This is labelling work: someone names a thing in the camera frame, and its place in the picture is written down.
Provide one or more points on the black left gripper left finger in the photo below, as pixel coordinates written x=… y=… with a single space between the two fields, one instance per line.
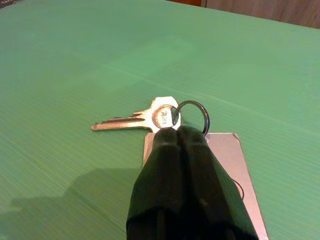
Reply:
x=157 y=180

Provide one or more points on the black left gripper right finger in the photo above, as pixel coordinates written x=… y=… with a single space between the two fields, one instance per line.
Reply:
x=210 y=190

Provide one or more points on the silver metal tag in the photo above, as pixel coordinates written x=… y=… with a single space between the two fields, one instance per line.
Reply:
x=230 y=155

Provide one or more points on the silver house key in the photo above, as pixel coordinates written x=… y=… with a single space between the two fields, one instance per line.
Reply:
x=125 y=122

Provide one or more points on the green table board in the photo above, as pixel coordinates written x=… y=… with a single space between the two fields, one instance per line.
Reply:
x=75 y=62

